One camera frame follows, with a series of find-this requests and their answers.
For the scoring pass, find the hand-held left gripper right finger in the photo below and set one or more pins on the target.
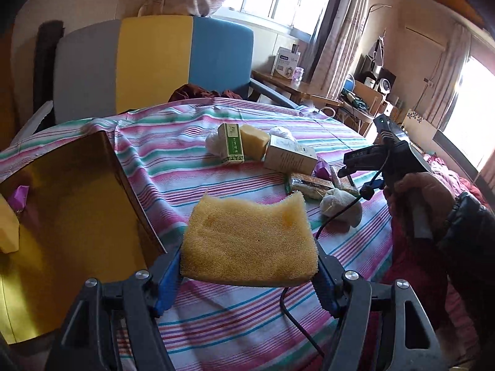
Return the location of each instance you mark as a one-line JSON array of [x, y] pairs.
[[325, 290]]

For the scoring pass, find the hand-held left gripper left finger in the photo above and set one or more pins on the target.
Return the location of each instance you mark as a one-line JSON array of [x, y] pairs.
[[168, 283]]

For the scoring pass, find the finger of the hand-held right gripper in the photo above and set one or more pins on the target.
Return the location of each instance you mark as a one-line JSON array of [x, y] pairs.
[[361, 154], [348, 171]]

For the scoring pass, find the purple snack packet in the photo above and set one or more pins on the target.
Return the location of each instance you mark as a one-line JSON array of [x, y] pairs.
[[324, 171], [18, 198]]

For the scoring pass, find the beige paper box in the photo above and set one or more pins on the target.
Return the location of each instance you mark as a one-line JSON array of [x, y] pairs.
[[290, 156]]

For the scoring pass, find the large yellow sponge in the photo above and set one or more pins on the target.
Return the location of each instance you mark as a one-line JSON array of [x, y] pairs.
[[247, 235]]

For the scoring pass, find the brown cardboard box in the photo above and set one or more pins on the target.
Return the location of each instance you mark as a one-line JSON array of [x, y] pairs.
[[77, 208]]

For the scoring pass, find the person's right hand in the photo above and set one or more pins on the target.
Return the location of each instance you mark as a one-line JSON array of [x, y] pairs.
[[425, 191]]

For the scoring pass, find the white sock ball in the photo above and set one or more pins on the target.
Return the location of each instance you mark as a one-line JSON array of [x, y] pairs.
[[340, 205]]

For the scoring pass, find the packed scouring sponge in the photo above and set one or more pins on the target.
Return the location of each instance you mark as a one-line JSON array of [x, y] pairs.
[[313, 185]]

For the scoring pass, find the flower printed board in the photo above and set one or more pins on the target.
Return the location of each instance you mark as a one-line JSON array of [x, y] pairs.
[[415, 119]]

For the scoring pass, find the pink bed blanket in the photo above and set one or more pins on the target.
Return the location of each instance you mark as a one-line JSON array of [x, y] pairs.
[[456, 174]]

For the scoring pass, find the light wooden cabinet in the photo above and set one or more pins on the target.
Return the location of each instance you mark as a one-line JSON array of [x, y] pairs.
[[373, 96]]

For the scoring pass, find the blue round fan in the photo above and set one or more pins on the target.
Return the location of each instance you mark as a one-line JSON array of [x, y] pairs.
[[350, 84]]

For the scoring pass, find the striped tablecloth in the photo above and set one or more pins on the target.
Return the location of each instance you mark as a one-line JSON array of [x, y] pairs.
[[232, 317]]

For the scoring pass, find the white plastic bag ball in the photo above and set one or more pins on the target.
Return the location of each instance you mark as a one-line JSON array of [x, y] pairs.
[[281, 133], [214, 143]]

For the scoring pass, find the black silver appliance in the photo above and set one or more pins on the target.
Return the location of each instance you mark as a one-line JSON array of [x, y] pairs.
[[381, 77]]

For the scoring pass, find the bright window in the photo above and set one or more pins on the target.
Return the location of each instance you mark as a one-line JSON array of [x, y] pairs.
[[471, 116]]

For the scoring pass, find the person's red garment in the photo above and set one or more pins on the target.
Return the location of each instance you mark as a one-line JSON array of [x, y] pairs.
[[410, 266]]

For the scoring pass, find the wooden side table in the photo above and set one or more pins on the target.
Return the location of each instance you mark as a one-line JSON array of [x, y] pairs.
[[294, 89]]

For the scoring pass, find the beige curtain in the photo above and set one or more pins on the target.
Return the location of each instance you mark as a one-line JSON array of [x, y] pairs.
[[448, 73]]

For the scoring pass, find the yellow sponge block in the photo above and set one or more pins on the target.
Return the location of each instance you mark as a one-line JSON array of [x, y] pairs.
[[255, 141]]

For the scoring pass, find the purple jar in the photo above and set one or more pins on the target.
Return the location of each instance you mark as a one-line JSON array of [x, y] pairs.
[[299, 75]]

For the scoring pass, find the green paper box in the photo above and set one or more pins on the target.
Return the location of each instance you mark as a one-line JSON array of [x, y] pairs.
[[231, 143]]

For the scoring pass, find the white carton with blue print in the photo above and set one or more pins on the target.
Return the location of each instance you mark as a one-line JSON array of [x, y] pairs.
[[285, 62]]

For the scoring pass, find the yellow foam piece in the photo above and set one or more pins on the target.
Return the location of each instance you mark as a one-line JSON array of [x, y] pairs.
[[7, 228]]

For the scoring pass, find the dark red cloth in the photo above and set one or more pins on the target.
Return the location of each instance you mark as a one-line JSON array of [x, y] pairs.
[[193, 93]]

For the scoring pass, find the grey yellow blue armchair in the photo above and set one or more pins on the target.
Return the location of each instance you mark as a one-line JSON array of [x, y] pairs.
[[154, 62]]

